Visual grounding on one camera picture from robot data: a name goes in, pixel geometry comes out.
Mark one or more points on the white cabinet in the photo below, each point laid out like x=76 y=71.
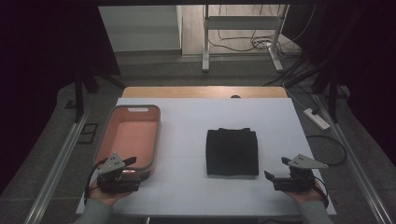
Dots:
x=140 y=28

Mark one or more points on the aluminium floor rail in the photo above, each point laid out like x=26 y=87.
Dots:
x=358 y=165
x=56 y=168

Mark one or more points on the pink plastic basket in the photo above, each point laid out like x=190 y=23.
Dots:
x=134 y=137

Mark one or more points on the black curtain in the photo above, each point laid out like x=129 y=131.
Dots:
x=46 y=62
x=367 y=62

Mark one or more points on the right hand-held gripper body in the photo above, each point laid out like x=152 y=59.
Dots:
x=295 y=180

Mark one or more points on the black garment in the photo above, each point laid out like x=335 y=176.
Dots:
x=232 y=152

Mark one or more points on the white power strip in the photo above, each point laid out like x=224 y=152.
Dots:
x=317 y=119

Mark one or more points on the black floor socket plate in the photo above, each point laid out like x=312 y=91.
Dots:
x=87 y=133

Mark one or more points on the white metal stand frame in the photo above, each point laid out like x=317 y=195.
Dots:
x=243 y=22

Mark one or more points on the person's left hand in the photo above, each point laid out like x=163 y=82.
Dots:
x=107 y=196

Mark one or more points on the white table cover sheet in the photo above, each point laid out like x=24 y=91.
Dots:
x=186 y=124

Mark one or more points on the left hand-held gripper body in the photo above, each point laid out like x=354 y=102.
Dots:
x=112 y=165

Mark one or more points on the black table grommet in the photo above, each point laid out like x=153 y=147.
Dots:
x=235 y=96

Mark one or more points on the person's right hand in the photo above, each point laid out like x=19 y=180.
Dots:
x=306 y=196

